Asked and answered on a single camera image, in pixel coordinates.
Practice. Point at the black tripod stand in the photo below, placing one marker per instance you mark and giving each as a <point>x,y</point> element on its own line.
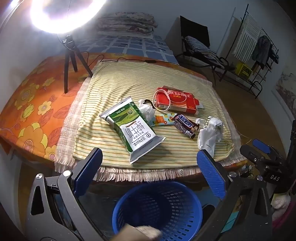
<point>69,46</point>

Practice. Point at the yellow crate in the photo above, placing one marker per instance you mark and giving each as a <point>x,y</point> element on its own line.
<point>242,70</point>

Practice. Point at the blue checked bed sheet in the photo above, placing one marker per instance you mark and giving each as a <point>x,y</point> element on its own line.
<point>129,46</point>

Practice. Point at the black folding chair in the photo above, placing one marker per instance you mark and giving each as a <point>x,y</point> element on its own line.
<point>194,25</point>

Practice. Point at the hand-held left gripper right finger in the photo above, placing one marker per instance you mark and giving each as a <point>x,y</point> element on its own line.
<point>211,173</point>

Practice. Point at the red white carton box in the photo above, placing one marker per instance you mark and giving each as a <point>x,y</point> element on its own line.
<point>182,99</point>

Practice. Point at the brown chocolate bar wrapper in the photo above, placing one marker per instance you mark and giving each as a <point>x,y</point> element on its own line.
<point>183,124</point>

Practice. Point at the white plastic wrapper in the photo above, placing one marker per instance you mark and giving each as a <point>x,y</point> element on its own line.
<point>207,136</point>

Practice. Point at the black metal drying rack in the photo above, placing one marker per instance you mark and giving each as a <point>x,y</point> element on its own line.
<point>259,89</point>

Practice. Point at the white ribbed towel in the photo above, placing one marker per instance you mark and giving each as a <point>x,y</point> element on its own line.
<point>245,39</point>

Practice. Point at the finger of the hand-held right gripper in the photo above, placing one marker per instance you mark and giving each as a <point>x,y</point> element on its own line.
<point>248,151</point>
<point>261,144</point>

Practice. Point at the folded floral quilt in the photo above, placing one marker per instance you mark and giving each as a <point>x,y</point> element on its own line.
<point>127,23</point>

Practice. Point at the clear plastic wrap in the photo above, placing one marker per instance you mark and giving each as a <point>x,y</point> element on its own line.
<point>146,112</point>

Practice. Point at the beige cardboard piece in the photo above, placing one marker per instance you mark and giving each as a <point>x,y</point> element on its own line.
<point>138,233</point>

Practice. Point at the black white striped cloth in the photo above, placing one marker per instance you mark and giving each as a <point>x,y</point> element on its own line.
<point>198,46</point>

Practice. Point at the wall poster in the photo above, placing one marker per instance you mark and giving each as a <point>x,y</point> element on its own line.
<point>286,88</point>

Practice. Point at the person's right hand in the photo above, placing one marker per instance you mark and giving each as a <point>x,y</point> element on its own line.
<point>280,201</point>

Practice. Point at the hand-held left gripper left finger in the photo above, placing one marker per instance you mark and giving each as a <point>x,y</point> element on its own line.
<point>89,166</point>

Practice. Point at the dark jacket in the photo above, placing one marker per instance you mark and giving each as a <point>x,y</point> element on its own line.
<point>263,48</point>

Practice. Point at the blue plastic mesh basket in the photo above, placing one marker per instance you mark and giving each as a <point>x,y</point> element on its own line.
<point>129,208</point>

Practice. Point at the yellow striped fringed cloth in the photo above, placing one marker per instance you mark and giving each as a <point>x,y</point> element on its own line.
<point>115,78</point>

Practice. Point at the colourful snack wrapper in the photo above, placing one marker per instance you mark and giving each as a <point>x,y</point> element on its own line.
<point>161,120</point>

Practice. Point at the green white milk packet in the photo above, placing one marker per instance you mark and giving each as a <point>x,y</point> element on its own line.
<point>134,132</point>

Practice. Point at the white rubber band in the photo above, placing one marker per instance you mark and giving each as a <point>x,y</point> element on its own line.
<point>170,102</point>

